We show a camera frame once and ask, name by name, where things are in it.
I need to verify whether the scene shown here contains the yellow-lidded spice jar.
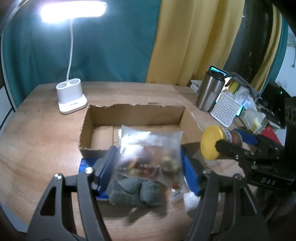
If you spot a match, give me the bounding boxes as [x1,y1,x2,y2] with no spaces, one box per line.
[200,125,243,161]

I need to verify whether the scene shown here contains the blue tissue pack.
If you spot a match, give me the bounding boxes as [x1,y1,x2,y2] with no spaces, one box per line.
[78,158,108,201]

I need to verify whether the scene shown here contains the grey socks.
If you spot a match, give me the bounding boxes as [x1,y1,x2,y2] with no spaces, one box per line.
[106,176,162,208]

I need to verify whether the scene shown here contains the clear bag of small items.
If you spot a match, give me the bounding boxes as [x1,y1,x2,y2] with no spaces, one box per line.
[114,125,189,193]

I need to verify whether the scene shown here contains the red box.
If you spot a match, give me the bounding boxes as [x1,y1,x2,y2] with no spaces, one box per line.
[260,124,281,144]

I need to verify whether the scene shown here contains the clear plastic bags pile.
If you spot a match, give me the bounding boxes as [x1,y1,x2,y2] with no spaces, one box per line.
[234,86,268,134]

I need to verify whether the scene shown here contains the white perforated plastic basket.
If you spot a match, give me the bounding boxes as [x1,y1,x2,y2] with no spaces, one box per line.
[210,91,241,128]

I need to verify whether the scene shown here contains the yellow sponge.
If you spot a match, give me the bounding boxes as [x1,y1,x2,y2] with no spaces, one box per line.
[228,80,240,94]

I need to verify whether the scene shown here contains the stainless steel tumbler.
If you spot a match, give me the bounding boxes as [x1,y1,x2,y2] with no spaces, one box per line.
[196,65,227,113]

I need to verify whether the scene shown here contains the brown cardboard box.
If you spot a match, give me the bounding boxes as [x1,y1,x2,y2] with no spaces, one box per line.
[79,104,202,158]

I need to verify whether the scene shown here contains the yellow curtain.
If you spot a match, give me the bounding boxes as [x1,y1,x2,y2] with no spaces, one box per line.
[145,0,284,92]

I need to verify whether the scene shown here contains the white desk lamp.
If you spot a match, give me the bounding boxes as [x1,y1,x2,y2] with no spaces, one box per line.
[40,1,108,115]

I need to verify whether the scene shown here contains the teal curtain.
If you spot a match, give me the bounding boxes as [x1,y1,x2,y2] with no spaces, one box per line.
[2,1,161,105]

